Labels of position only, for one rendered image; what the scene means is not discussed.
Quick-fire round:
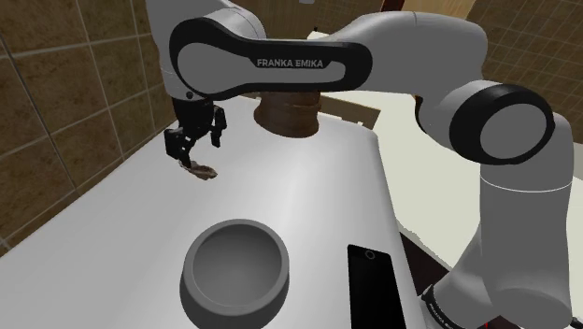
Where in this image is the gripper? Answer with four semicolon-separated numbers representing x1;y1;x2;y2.
164;96;228;168

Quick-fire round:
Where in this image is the brown flat object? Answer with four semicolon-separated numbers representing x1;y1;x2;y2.
179;159;219;181

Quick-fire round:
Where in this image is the grey bowl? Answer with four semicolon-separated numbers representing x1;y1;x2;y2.
178;219;292;329

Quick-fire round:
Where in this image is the brown wooden cabinet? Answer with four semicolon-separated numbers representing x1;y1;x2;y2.
318;94;382;131

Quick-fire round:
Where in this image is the black phone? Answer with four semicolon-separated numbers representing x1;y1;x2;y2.
347;244;407;329

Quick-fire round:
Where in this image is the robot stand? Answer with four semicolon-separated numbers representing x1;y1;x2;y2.
398;229;522;329

